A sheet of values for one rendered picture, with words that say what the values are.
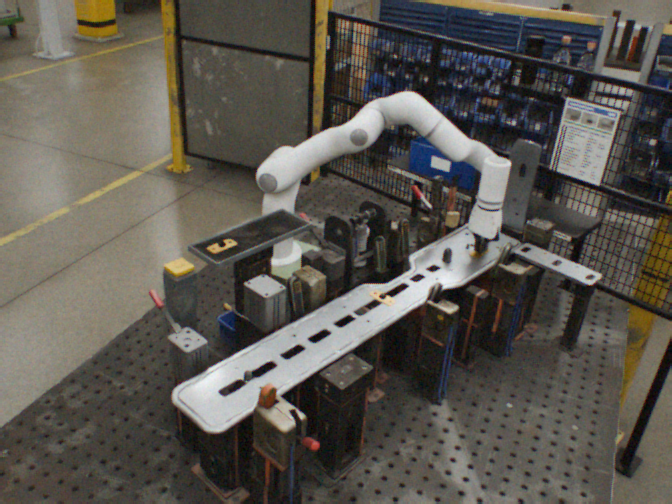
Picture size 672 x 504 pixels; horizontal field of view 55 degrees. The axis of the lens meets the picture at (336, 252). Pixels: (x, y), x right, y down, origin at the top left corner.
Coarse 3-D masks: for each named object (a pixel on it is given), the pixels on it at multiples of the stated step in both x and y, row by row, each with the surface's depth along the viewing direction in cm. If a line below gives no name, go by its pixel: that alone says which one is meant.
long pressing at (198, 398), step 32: (416, 256) 218; (384, 288) 200; (416, 288) 201; (448, 288) 203; (320, 320) 183; (384, 320) 185; (256, 352) 169; (320, 352) 171; (192, 384) 157; (224, 384) 158; (256, 384) 159; (288, 384) 160; (192, 416) 149; (224, 416) 149
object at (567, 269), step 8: (520, 248) 227; (536, 248) 228; (520, 256) 223; (528, 256) 223; (536, 256) 223; (544, 256) 223; (552, 256) 224; (536, 264) 220; (544, 264) 218; (560, 264) 219; (568, 264) 219; (576, 264) 220; (560, 272) 214; (568, 272) 215; (576, 272) 215; (584, 272) 215; (592, 272) 216; (576, 280) 211; (584, 280) 211; (592, 280) 211
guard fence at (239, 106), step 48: (192, 0) 441; (240, 0) 424; (288, 0) 409; (192, 48) 458; (240, 48) 440; (288, 48) 425; (192, 96) 476; (240, 96) 458; (288, 96) 442; (192, 144) 497; (240, 144) 478; (288, 144) 461
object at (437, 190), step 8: (440, 176) 224; (432, 184) 224; (440, 184) 225; (432, 192) 225; (440, 192) 226; (432, 200) 226; (440, 200) 227; (432, 208) 228; (440, 208) 229; (440, 216) 230
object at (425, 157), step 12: (420, 144) 267; (420, 156) 269; (432, 156) 266; (444, 156) 262; (420, 168) 272; (432, 168) 268; (444, 168) 264; (456, 168) 261; (468, 168) 258; (468, 180) 260
